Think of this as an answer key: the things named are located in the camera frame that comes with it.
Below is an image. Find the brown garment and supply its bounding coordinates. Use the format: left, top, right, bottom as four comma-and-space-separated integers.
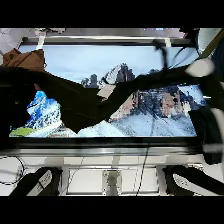
1, 47, 48, 73

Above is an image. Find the black cable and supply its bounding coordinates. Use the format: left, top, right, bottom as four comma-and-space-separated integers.
0, 154, 27, 186

